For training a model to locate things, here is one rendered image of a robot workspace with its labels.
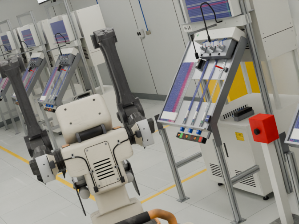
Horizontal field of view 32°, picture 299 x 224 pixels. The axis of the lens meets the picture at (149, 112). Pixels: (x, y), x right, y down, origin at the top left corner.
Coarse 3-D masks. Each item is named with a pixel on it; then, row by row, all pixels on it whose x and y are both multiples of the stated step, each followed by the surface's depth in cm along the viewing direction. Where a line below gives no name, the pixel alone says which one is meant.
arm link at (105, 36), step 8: (96, 32) 236; (104, 32) 236; (112, 32) 232; (104, 40) 231; (112, 40) 232; (104, 48) 233; (112, 48) 232; (112, 56) 232; (112, 64) 232; (120, 64) 233; (112, 72) 236; (120, 72) 233; (120, 80) 233; (120, 88) 233; (128, 88) 234; (120, 96) 235; (128, 96) 234; (120, 104) 234; (136, 104) 235; (120, 112) 233
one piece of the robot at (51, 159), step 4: (48, 156) 214; (52, 156) 216; (48, 160) 213; (52, 160) 213; (52, 164) 211; (56, 164) 216; (52, 168) 212; (56, 168) 216; (52, 172) 214; (56, 172) 216
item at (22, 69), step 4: (20, 56) 232; (20, 60) 231; (20, 64) 232; (0, 68) 230; (20, 68) 232; (24, 68) 232; (0, 72) 230; (20, 72) 232; (4, 76) 231; (32, 108) 237; (32, 136) 238; (36, 136) 238
